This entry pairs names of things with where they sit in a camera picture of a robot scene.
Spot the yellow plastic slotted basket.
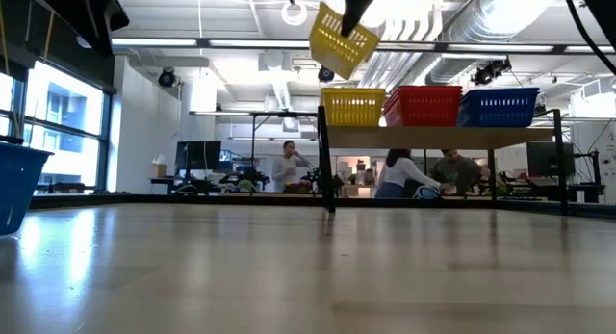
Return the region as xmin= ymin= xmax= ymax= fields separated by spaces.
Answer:
xmin=307 ymin=1 xmax=381 ymax=81
xmin=321 ymin=87 xmax=387 ymax=128

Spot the blue white bag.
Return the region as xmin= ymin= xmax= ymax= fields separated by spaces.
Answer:
xmin=412 ymin=184 xmax=442 ymax=201

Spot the black 3D printer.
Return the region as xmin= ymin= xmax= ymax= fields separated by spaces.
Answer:
xmin=567 ymin=149 xmax=606 ymax=204

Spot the person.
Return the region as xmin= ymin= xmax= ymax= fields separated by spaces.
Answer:
xmin=271 ymin=140 xmax=309 ymax=193
xmin=374 ymin=148 xmax=444 ymax=199
xmin=429 ymin=148 xmax=483 ymax=196

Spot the black metal rig frame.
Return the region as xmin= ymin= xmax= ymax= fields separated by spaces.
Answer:
xmin=28 ymin=192 xmax=616 ymax=220

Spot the blue plastic slotted basket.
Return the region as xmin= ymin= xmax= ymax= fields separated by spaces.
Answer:
xmin=456 ymin=87 xmax=541 ymax=128
xmin=456 ymin=101 xmax=478 ymax=128
xmin=0 ymin=141 xmax=54 ymax=237

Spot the silver ventilation duct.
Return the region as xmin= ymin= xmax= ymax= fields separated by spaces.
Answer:
xmin=423 ymin=0 xmax=559 ymax=88

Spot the cardboard box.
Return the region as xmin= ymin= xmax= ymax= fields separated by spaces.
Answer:
xmin=148 ymin=153 xmax=168 ymax=180

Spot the black computer monitor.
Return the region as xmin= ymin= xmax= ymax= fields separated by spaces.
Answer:
xmin=526 ymin=141 xmax=562 ymax=178
xmin=174 ymin=140 xmax=223 ymax=171

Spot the white ring light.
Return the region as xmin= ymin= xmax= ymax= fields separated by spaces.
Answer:
xmin=281 ymin=0 xmax=308 ymax=27

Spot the red plastic slotted basket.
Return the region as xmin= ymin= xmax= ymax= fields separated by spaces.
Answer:
xmin=383 ymin=85 xmax=464 ymax=128
xmin=383 ymin=95 xmax=403 ymax=128

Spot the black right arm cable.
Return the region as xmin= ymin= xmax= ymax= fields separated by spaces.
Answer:
xmin=559 ymin=0 xmax=616 ymax=76

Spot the black-framed small shelf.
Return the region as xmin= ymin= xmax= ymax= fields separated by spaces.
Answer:
xmin=316 ymin=105 xmax=565 ymax=216

